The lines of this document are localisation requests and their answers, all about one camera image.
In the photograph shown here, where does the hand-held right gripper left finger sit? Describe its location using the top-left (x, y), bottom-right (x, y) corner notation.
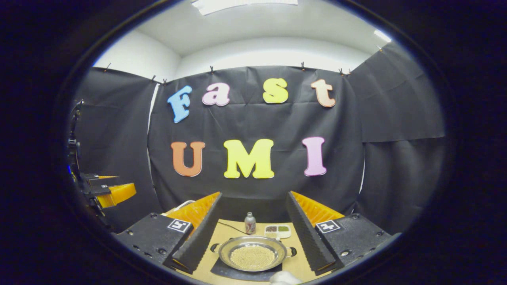
top-left (115, 192), bottom-right (222, 274)

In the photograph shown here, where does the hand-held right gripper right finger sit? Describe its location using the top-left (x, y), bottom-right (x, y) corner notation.
top-left (285, 191), bottom-right (393, 276)

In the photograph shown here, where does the stainless steel pot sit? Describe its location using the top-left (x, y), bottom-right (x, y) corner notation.
top-left (210, 236), bottom-right (297, 272)

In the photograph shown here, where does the black induction cooktop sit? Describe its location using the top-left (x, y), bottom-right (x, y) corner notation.
top-left (210, 257), bottom-right (284, 282)

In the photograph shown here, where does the white divided seasoning dish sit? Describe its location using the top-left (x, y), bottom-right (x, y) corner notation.
top-left (264, 224), bottom-right (292, 239)

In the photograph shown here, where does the white soft object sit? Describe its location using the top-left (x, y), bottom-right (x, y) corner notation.
top-left (269, 271), bottom-right (302, 285)

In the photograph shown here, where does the pile of soybeans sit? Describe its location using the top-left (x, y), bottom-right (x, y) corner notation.
top-left (230, 245), bottom-right (276, 270)

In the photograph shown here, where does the long ceiling light panel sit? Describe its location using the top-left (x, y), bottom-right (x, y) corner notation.
top-left (192, 0), bottom-right (298, 15)

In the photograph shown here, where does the black toaster cable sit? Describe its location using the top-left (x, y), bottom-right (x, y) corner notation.
top-left (217, 220), bottom-right (246, 235)

